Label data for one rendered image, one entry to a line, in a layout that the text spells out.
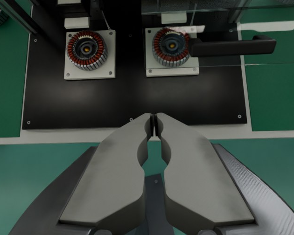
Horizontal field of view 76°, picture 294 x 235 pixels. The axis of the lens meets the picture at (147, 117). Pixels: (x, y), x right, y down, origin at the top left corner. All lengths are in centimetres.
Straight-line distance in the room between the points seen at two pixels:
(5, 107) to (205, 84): 61
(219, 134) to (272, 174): 96
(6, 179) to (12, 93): 103
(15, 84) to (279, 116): 80
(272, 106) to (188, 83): 25
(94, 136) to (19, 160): 108
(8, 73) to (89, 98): 29
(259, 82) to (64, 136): 60
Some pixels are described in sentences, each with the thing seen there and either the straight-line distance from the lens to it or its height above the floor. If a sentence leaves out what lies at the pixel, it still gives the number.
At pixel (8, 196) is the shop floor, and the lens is 167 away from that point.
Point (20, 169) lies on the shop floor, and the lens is 161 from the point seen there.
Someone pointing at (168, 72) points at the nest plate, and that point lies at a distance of 56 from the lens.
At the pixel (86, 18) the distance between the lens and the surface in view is 55.
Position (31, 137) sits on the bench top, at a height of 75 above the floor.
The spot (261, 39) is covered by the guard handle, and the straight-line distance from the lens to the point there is 30.
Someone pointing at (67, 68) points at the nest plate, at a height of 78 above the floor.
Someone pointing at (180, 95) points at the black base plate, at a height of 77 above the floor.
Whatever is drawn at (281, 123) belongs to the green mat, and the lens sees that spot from 65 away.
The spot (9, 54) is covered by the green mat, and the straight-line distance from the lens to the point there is 78.
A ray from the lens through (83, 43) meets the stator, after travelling 62.
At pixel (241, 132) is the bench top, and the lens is 60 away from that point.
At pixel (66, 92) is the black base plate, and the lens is 61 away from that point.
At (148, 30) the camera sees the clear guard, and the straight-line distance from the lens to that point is 30.
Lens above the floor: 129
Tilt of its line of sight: 80 degrees down
